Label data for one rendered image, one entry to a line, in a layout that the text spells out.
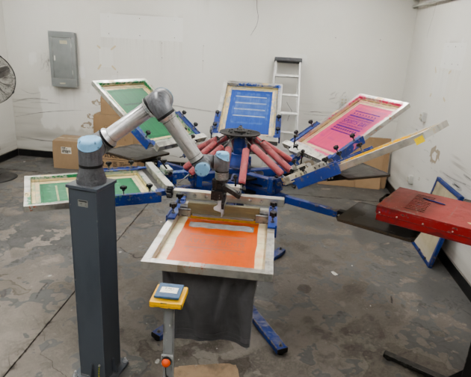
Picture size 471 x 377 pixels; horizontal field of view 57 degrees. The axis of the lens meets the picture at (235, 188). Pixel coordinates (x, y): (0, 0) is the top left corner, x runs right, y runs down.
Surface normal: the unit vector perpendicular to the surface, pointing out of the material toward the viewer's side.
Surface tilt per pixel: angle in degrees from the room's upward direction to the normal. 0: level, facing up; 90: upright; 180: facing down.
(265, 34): 90
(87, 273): 90
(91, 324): 90
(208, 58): 90
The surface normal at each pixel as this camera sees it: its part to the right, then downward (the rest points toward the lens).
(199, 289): -0.07, 0.36
